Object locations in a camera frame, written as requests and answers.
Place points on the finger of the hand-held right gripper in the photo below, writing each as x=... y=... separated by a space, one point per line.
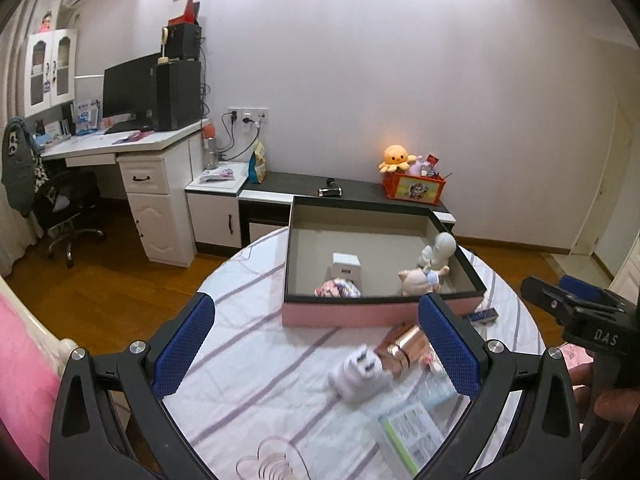
x=582 y=290
x=542 y=297

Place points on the grey jacket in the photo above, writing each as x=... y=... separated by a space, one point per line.
x=17 y=170

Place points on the white bed frame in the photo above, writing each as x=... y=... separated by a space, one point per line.
x=66 y=346

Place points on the white-headed doll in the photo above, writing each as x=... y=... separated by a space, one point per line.
x=442 y=247

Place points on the black computer monitor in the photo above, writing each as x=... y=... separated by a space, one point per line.
x=130 y=87

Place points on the white glass-door cabinet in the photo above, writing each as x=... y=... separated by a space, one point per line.
x=50 y=91

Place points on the orange octopus plush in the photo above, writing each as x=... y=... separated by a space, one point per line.
x=395 y=157

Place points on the white plug adapter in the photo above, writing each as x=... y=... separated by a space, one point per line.
x=352 y=380

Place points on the black office chair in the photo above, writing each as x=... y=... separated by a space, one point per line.
x=65 y=195

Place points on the bottle with orange cap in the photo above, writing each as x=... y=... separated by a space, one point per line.
x=210 y=152

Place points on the white wall power outlet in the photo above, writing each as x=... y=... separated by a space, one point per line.
x=247 y=115

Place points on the black speaker box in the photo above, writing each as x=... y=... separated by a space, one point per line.
x=182 y=40

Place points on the shiny blue box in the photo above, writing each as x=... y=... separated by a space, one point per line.
x=482 y=315

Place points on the blue and white box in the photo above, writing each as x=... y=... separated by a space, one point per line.
x=87 y=116

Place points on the orange toy box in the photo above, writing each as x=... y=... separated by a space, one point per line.
x=415 y=190

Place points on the patterned fabric ball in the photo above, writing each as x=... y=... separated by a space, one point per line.
x=337 y=289

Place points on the pink bedsheet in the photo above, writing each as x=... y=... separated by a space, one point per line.
x=25 y=385

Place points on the blue and yellow snack bag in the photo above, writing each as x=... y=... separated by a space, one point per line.
x=257 y=165

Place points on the small red box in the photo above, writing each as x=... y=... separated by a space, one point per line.
x=433 y=161

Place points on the pink box with black rim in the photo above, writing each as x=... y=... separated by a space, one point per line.
x=350 y=312

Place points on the person's right hand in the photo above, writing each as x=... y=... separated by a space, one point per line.
x=614 y=404

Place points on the pink embroidered pillow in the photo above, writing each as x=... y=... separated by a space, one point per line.
x=575 y=355

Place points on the black speaker stack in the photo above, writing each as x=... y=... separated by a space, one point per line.
x=177 y=95

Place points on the clear plastic bag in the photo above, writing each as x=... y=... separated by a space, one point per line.
x=435 y=390

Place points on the papers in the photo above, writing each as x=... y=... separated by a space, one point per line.
x=217 y=175

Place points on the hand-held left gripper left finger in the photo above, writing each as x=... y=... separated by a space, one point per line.
x=182 y=345

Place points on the small doll in pink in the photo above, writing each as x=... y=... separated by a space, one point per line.
x=46 y=22

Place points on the white nightstand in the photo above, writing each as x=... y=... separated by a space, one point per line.
x=215 y=215

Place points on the white desk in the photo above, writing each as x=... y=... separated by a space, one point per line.
x=150 y=200

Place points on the black keyboard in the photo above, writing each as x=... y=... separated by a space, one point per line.
x=124 y=126

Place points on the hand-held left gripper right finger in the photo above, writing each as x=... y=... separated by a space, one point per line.
x=450 y=345

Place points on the white charger block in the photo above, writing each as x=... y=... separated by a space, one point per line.
x=346 y=266

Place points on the pink plush toy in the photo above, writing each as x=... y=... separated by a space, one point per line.
x=419 y=166

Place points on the red paper bag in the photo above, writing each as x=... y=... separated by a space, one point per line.
x=189 y=10

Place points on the green and white packet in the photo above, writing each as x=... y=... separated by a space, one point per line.
x=410 y=432

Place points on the low black-topped cabinet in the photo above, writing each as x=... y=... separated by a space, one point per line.
x=300 y=182

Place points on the rose gold cylinder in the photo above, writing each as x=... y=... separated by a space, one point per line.
x=400 y=347

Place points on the pig figurine with blue dress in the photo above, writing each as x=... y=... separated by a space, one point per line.
x=415 y=281

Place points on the cream door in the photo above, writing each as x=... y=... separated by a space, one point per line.
x=597 y=185

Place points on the small white desk fan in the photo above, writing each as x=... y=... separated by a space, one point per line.
x=164 y=35

